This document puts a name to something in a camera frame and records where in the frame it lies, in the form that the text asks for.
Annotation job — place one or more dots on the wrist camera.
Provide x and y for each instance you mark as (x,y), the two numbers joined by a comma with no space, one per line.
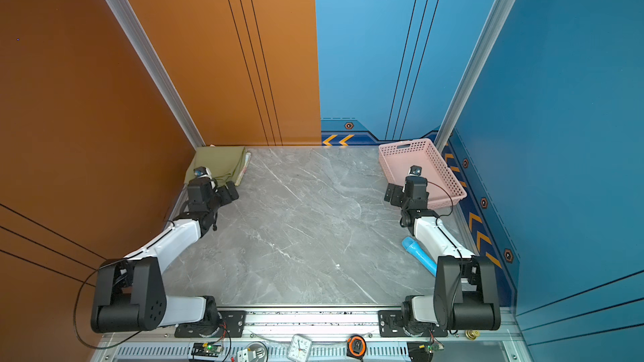
(415,171)
(202,174)

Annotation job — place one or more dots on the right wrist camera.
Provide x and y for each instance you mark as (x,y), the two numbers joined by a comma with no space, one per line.
(415,171)

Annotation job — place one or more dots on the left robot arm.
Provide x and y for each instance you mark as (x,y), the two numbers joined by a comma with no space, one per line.
(130,295)

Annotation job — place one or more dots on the pastel floral skirt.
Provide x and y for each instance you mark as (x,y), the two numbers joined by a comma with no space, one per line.
(242,168)

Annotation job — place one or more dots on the brass round knob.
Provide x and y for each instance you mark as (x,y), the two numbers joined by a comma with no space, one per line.
(472,334)

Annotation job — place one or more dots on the white power plug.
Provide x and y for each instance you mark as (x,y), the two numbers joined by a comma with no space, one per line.
(254,352)

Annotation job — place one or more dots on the olive green skirt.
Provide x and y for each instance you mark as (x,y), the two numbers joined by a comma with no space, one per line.
(222,161)

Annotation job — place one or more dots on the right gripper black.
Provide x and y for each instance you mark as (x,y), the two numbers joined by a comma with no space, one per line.
(397,193)

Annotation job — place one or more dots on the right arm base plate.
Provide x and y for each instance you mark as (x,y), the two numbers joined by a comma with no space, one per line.
(393,323)

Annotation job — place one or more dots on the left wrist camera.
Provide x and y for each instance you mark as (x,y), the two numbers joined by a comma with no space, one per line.
(202,174)

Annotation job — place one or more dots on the pink plastic basket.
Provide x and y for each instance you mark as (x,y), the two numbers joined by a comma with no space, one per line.
(397,158)

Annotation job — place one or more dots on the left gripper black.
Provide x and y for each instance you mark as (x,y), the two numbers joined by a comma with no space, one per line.
(225,196)

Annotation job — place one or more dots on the black board with wires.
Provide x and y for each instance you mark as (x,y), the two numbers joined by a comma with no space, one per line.
(423,351)

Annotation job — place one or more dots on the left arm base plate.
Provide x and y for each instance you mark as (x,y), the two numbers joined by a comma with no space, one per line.
(229,324)

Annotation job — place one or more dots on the light blue plastic tube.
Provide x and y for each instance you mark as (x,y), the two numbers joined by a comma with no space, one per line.
(414,249)

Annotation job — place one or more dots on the green circuit board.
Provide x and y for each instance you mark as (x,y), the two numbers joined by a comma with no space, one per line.
(207,351)

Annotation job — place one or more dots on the white square clock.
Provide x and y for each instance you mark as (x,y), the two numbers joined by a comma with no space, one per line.
(299,349)

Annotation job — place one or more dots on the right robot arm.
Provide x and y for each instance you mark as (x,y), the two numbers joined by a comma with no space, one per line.
(465,293)

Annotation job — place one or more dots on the orange black tape measure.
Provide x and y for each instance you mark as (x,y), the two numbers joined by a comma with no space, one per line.
(356,347)

